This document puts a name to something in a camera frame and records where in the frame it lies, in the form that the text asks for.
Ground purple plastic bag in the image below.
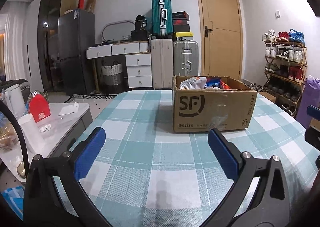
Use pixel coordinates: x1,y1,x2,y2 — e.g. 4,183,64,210
296,75,320,129

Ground small brown shoe box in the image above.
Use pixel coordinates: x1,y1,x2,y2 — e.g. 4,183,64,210
259,92,276,103

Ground wooden shoe rack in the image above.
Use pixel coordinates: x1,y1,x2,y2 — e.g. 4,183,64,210
264,41,308,117

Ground white side table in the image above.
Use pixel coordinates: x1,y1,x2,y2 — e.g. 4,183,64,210
1,103,93,191

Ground brown cardboard box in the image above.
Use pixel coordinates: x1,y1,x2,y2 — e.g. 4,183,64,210
172,76,258,132

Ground teal plaid tablecloth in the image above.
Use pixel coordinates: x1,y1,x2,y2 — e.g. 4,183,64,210
80,90,319,226

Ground blue snack bag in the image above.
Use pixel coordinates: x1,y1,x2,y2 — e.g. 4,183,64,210
204,77,221,89

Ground white kettle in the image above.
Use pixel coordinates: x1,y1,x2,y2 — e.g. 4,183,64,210
4,84,26,119

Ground beige dotted rug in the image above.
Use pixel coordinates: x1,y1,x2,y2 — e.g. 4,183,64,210
65,94,117,103

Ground white red chip bag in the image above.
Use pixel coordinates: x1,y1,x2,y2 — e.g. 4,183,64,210
180,77,207,90

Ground wooden door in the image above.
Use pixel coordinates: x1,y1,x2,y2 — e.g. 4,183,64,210
198,0,243,80

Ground silver grey suitcase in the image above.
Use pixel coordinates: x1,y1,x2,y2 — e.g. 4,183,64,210
173,41,199,76

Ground woven laundry basket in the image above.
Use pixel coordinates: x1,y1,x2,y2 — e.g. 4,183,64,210
101,60,124,95

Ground stacked shoe boxes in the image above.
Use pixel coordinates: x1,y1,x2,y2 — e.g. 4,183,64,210
172,11,193,41

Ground beige suitcase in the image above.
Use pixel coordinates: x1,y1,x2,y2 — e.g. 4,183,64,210
150,39,174,90

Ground white drawer desk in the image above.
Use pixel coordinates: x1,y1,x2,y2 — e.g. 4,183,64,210
86,41,153,89

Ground teal suitcase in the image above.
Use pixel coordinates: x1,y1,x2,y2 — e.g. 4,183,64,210
151,0,173,38

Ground dark grey refrigerator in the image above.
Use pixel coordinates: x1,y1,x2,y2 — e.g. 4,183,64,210
58,9,95,96

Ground white light switch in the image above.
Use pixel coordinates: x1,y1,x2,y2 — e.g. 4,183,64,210
275,10,280,18

